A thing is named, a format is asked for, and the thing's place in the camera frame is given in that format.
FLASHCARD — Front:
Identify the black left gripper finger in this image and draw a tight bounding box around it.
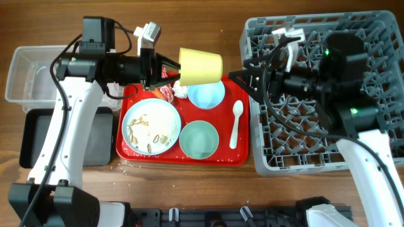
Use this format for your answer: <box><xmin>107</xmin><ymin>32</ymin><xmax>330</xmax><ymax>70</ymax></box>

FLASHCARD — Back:
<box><xmin>150</xmin><ymin>73</ymin><xmax>180</xmax><ymax>90</ymax></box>
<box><xmin>155</xmin><ymin>53</ymin><xmax>181</xmax><ymax>70</ymax></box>

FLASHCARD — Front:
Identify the white plastic spoon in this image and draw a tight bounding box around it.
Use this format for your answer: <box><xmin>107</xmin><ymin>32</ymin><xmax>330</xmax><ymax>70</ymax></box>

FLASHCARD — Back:
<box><xmin>229</xmin><ymin>100</ymin><xmax>244</xmax><ymax>149</ymax></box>

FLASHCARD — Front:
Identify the yellow plastic cup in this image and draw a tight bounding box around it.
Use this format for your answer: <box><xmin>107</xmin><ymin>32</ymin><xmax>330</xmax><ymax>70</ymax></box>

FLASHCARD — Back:
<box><xmin>179</xmin><ymin>48</ymin><xmax>223</xmax><ymax>86</ymax></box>

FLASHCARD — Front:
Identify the light blue bowl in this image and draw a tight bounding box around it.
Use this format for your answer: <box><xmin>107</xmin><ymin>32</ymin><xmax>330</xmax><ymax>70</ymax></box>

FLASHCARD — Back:
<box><xmin>187</xmin><ymin>81</ymin><xmax>225</xmax><ymax>110</ymax></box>

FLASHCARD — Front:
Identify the green bowl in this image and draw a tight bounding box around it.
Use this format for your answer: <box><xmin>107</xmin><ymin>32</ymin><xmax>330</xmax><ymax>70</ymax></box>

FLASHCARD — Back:
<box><xmin>179</xmin><ymin>120</ymin><xmax>220</xmax><ymax>160</ymax></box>

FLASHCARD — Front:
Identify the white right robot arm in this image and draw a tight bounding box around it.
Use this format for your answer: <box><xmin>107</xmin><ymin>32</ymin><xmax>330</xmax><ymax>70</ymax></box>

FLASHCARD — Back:
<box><xmin>228</xmin><ymin>33</ymin><xmax>403</xmax><ymax>226</ymax></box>

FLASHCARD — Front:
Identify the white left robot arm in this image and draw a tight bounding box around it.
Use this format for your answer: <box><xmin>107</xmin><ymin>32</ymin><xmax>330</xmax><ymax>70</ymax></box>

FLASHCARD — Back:
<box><xmin>8</xmin><ymin>16</ymin><xmax>180</xmax><ymax>226</ymax></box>

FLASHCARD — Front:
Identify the grey dishwasher rack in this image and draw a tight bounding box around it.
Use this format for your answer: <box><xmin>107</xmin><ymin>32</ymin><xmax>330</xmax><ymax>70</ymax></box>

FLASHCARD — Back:
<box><xmin>231</xmin><ymin>11</ymin><xmax>403</xmax><ymax>177</ymax></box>

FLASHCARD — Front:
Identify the red snack wrapper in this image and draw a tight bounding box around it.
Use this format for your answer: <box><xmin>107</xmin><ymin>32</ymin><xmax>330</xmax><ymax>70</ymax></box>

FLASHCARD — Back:
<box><xmin>159</xmin><ymin>66</ymin><xmax>174</xmax><ymax>103</ymax></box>

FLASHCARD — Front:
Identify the orange carrot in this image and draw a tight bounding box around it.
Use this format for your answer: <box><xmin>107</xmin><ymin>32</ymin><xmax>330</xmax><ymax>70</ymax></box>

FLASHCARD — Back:
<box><xmin>152</xmin><ymin>89</ymin><xmax>167</xmax><ymax>101</ymax></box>

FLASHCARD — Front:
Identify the crumpled white tissue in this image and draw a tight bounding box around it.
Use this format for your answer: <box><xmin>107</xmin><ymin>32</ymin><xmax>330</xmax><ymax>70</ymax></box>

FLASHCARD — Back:
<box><xmin>173</xmin><ymin>84</ymin><xmax>188</xmax><ymax>99</ymax></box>

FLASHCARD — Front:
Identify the blue plate with rice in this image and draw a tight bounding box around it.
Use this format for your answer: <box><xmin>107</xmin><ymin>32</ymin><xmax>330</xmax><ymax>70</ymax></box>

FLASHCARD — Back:
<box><xmin>121</xmin><ymin>98</ymin><xmax>182</xmax><ymax>156</ymax></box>

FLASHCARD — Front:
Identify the red plastic tray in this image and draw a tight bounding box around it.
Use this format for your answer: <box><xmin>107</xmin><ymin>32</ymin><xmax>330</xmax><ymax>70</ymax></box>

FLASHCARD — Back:
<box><xmin>116</xmin><ymin>73</ymin><xmax>250</xmax><ymax>166</ymax></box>

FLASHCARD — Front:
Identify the black plastic bin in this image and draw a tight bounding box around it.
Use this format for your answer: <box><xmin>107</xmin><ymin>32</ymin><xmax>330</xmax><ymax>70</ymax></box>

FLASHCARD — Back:
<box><xmin>20</xmin><ymin>107</ymin><xmax>114</xmax><ymax>169</ymax></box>

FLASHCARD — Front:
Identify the clear plastic bin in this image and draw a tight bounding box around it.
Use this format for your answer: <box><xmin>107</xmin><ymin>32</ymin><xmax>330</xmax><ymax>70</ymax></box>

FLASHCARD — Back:
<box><xmin>4</xmin><ymin>45</ymin><xmax>124</xmax><ymax>114</ymax></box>

